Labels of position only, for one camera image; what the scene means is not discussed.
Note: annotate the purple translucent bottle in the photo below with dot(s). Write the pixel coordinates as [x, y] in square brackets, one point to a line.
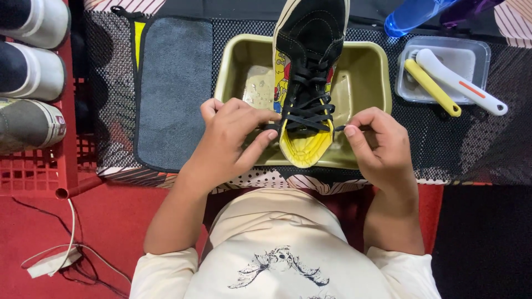
[469, 10]

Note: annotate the white power adapter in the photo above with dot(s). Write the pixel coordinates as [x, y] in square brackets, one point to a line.
[52, 262]

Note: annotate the blue translucent bottle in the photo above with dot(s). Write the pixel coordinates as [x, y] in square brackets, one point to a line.
[409, 16]

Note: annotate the person's right hand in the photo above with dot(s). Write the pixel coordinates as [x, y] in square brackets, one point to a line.
[382, 153]

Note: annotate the red tube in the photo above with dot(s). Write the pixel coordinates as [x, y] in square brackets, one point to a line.
[81, 187]

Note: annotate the olive green plastic basin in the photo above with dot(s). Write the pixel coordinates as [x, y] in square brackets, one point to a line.
[361, 79]

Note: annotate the person's left hand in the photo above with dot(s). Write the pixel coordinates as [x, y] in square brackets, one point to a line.
[220, 141]

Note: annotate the black shoelace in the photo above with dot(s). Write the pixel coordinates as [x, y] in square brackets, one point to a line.
[307, 112]

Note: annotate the red plastic shoe rack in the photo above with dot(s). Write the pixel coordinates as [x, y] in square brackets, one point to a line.
[33, 174]

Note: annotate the grey shoe with white sole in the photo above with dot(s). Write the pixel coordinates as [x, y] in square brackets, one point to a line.
[29, 124]

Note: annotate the white and black shoe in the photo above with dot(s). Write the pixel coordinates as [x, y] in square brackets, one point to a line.
[41, 72]
[45, 20]

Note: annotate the clear plastic container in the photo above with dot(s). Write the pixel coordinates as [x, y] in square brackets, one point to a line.
[457, 58]

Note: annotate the grey microfibre cloth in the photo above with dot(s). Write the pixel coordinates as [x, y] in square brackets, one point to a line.
[174, 91]

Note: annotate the black and yellow sneaker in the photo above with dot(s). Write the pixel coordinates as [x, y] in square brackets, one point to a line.
[309, 33]

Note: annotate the yellow cloth with black trim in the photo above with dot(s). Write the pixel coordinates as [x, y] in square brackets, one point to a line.
[139, 41]

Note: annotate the cream printed shirt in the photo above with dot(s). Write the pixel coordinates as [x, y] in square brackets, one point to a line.
[282, 257]

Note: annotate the black mesh mat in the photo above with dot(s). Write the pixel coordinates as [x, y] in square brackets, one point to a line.
[440, 141]

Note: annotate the white brush with orange stripe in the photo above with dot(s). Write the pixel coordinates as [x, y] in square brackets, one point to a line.
[461, 83]

